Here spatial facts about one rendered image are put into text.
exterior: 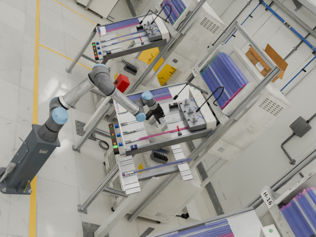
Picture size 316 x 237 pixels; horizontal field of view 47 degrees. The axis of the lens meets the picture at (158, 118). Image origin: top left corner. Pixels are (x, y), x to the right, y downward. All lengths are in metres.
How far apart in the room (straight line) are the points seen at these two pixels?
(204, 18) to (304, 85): 1.38
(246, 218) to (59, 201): 1.55
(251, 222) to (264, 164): 2.02
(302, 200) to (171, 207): 1.61
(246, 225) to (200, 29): 2.36
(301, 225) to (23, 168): 1.92
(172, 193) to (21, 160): 1.37
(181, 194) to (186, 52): 1.64
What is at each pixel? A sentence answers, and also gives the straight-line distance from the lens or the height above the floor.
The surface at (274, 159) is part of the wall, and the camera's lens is 4.33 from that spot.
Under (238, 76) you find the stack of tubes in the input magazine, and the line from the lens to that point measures 2.90.
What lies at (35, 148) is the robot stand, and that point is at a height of 0.48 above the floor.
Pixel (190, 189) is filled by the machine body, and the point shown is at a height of 0.57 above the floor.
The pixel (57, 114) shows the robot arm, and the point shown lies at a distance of 2.61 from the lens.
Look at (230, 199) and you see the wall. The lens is 4.58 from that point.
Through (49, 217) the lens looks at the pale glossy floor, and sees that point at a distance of 3.06.
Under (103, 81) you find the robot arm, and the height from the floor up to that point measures 1.15.
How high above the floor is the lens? 2.19
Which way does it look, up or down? 24 degrees down
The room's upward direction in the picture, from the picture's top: 41 degrees clockwise
